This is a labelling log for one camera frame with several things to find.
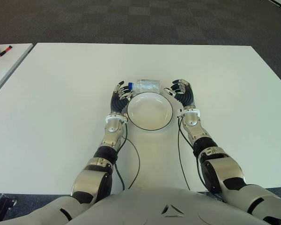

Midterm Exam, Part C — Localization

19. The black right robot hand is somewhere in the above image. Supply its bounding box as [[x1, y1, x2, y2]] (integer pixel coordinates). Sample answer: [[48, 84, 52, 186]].
[[163, 78, 195, 111]]

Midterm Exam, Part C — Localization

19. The red black marker pen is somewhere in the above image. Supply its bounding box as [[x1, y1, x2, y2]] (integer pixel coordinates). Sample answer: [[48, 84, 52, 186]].
[[0, 45, 13, 57]]

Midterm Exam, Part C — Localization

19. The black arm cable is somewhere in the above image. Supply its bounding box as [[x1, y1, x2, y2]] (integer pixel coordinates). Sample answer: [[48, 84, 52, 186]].
[[113, 120, 141, 190], [177, 116, 191, 191]]

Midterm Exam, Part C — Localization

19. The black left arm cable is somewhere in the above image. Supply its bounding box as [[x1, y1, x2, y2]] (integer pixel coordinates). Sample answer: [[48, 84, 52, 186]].
[[113, 120, 141, 190]]

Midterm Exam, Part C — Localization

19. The white black-rimmed plate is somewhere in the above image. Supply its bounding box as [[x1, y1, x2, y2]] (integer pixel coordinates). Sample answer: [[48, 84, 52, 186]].
[[126, 92, 174, 131]]

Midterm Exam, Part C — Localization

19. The grey robot torso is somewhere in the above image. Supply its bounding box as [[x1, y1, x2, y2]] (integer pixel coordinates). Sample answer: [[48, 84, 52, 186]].
[[67, 186, 270, 225]]

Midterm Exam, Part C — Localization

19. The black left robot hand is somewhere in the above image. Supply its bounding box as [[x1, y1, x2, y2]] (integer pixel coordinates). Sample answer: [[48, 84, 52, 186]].
[[110, 80, 134, 114]]

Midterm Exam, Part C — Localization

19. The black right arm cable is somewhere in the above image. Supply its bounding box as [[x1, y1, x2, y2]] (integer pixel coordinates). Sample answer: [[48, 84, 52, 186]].
[[177, 116, 191, 191]]

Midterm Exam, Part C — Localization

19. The clear blue-capped water bottle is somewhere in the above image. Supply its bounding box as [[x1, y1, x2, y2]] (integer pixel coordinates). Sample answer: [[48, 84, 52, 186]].
[[127, 79, 161, 93]]

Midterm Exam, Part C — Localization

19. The black metal frame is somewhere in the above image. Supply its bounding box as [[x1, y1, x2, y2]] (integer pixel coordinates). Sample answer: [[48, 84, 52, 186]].
[[0, 193, 17, 225]]

